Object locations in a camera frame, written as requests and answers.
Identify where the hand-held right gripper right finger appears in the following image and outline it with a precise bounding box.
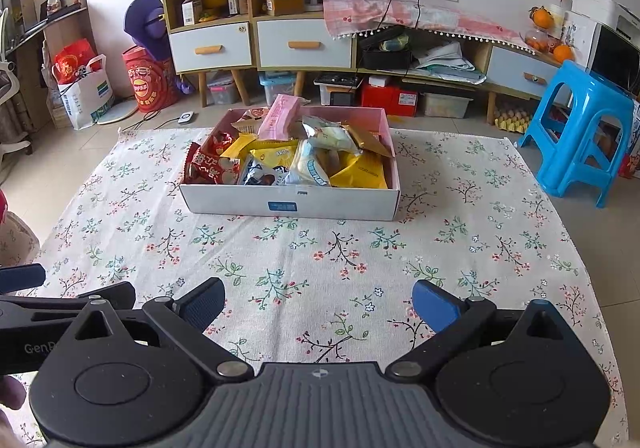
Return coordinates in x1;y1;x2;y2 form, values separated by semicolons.
384;279;571;383

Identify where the beige cloth bag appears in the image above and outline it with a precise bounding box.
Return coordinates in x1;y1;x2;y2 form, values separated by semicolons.
0;213;41;269

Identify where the egg tray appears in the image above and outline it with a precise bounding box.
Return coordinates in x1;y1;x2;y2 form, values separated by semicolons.
494;106;531;133

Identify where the red snack packet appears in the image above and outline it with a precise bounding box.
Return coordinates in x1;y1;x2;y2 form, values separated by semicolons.
183;137;242;186

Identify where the dark blue small snack packet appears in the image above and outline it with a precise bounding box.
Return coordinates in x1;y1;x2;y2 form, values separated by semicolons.
239;158;291;187

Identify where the wooden cabinet with white drawer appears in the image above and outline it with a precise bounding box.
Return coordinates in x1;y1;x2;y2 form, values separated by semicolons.
252;12;358;98

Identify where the wooden desk with shelves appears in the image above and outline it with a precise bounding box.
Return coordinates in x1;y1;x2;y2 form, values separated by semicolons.
7;0;93;129

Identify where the white round floor base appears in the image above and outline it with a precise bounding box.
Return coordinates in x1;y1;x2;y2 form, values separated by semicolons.
97;100;140;126

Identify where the clear storage bin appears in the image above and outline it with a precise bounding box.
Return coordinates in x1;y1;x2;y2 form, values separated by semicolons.
421;92;473;119

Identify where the white cheese stick packet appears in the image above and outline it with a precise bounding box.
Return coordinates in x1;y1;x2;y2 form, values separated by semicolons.
285;140;332;187

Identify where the blue lidded storage bin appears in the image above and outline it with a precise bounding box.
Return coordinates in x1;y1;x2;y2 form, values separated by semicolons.
259;72;297;101

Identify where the white printer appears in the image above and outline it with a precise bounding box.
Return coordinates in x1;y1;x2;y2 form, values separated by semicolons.
570;0;640;46

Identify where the low wooden media cabinet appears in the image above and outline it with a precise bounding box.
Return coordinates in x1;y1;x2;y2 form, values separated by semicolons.
355;25;573;123

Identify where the pale yellow silver snack packet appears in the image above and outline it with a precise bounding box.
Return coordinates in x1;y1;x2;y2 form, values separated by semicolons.
302;116;362;156

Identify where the black box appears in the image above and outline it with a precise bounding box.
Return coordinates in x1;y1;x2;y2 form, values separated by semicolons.
357;25;412;71

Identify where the white office chair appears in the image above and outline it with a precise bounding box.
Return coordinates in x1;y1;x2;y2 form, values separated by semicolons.
0;8;33;169

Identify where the pile of white papers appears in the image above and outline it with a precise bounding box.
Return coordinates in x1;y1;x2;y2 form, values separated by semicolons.
412;42;487;82

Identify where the red printed round box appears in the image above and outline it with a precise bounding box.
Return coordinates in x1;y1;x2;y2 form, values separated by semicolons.
121;45;181;113

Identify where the red gift bag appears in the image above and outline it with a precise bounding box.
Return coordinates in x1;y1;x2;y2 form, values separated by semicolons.
52;38;98;83

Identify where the tall wooden shelf cabinet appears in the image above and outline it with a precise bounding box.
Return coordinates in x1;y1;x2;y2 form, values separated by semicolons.
156;0;266;107

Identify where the red cardboard box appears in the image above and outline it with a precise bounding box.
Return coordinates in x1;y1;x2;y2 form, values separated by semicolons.
360;82;418;117

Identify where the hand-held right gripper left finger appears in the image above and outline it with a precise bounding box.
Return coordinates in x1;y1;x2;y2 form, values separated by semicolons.
72;277;256;385

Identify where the black screen appliance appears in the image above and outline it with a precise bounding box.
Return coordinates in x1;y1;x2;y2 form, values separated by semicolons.
586;22;640;96

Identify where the gold long snack packet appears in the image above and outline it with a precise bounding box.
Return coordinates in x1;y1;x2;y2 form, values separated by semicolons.
342;123;396;159

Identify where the white box with pink lining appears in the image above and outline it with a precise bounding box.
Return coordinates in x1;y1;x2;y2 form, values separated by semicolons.
178;108;402;222

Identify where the bin with black device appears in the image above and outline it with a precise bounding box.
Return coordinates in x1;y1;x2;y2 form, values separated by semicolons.
314;72;363;106

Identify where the person's left hand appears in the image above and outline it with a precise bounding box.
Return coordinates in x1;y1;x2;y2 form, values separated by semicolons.
0;374;27;439

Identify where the floral tablecloth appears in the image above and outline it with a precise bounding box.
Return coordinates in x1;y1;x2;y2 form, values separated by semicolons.
0;127;628;448

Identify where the purple plastic object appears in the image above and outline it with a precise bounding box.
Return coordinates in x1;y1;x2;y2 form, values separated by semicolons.
123;0;173;63

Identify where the pink patterned cloth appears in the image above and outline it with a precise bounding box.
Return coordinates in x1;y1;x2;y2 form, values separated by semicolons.
322;0;536;53

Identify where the pink snack packet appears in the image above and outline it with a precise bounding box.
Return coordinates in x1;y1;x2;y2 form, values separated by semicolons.
257;94;311;141

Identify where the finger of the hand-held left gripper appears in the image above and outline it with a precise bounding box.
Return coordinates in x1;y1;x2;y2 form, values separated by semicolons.
0;264;47;295
0;281;137;317

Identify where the blue plastic stool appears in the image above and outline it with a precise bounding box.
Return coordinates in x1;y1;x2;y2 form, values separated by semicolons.
517;60;640;209

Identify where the white shopping bag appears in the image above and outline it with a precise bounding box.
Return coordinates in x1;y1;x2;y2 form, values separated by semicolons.
56;54;115;130

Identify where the silver crumpled snack packet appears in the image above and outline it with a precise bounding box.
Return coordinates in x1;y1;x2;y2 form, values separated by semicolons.
231;108;271;135

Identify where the pink lidded storage bin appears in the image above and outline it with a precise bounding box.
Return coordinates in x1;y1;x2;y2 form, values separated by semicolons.
207;75;240;106

